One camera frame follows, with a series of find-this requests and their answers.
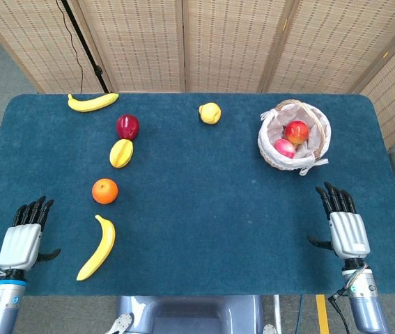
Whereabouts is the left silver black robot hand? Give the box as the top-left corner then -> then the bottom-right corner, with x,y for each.
0,196 -> 62,273

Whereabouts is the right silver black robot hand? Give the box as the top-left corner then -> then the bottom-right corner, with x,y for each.
307,181 -> 372,260

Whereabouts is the orange fruit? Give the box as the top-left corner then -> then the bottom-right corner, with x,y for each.
91,178 -> 119,205

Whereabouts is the wicker basket with cloth liner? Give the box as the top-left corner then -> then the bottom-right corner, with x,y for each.
257,99 -> 332,177

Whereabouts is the yellow plastic banana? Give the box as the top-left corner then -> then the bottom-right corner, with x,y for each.
67,93 -> 120,113
76,214 -> 116,282

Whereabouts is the yellow floor tape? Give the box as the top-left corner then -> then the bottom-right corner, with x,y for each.
315,294 -> 331,334

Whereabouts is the pink peach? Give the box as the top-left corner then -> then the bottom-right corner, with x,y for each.
274,138 -> 297,159

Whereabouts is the red yellow apple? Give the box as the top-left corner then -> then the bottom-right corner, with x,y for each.
284,120 -> 310,145

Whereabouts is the yellow starfruit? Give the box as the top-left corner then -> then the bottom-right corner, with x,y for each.
109,138 -> 134,169

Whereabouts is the blue table cloth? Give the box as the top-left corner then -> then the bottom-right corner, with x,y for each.
0,93 -> 395,297

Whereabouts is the dark red apple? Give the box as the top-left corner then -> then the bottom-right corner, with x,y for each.
116,114 -> 141,141

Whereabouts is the grey-blue robot torso base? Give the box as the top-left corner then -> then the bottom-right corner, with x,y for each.
108,294 -> 279,334

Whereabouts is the yellow pear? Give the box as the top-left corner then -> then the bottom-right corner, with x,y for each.
198,102 -> 222,125

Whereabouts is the black stand pole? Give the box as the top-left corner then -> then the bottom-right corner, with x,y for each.
60,0 -> 114,94

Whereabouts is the woven bamboo folding screen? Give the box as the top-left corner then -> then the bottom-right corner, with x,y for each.
0,0 -> 395,150

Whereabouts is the black wrist cable with plug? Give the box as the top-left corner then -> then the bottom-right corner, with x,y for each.
328,287 -> 353,334

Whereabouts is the blue cable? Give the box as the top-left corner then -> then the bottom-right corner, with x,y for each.
297,294 -> 304,334

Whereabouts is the thin black hanging cable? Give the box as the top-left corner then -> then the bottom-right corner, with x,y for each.
55,0 -> 85,94

